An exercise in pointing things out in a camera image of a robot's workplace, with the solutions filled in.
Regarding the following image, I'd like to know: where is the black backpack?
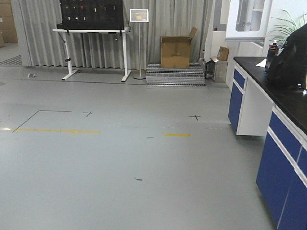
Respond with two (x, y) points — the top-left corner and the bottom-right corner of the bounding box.
(267, 25), (307, 88)

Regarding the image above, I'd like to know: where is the white desk with pegboard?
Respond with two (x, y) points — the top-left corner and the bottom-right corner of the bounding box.
(52, 26), (131, 82)

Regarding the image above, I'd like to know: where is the grey curtain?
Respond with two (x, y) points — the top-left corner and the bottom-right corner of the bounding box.
(11, 0), (214, 69)

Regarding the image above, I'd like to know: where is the black pegboard panel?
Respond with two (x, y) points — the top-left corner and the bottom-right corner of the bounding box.
(57, 0), (124, 30)

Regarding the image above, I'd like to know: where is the dark water bottle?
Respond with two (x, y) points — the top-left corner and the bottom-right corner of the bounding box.
(265, 40), (279, 72)

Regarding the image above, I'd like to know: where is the white wall cabinet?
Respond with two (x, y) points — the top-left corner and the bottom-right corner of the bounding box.
(225, 0), (272, 42)

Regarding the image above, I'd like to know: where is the small cardboard box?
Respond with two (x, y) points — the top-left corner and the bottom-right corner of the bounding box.
(217, 46), (229, 61)

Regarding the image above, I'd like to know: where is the sign stand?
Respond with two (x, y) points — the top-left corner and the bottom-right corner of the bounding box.
(130, 9), (149, 80)

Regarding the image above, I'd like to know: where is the large cardboard box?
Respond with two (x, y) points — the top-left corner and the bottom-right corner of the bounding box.
(161, 27), (198, 69)

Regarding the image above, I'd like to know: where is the blue white lab counter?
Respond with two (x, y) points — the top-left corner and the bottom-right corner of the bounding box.
(228, 57), (307, 230)

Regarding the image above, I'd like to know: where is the green potted plant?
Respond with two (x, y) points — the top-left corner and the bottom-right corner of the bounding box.
(267, 9), (307, 45)

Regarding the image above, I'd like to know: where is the metal grate platform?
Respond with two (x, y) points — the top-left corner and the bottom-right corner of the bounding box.
(146, 63), (206, 87)

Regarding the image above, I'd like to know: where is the steel pedal bin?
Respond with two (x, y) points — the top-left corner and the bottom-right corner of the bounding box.
(205, 57), (228, 83)

